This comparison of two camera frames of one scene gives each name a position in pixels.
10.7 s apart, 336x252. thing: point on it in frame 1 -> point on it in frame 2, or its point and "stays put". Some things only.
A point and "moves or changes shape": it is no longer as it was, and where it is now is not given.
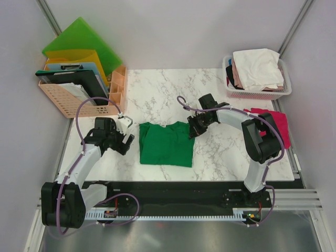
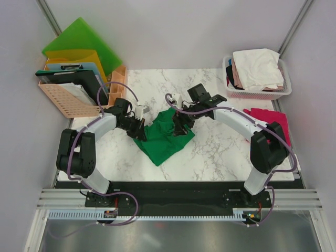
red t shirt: x=281 y=118 stays put
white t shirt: x=258 y=69 stays put
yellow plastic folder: x=75 y=56 stays put
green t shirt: x=168 y=145 moves or changes shape
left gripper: x=121 y=147 -> x=139 y=133
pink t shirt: x=238 y=82 stays put
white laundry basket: x=236 y=94 stays put
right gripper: x=195 y=130 -> x=179 y=120
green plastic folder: x=80 y=35 stays put
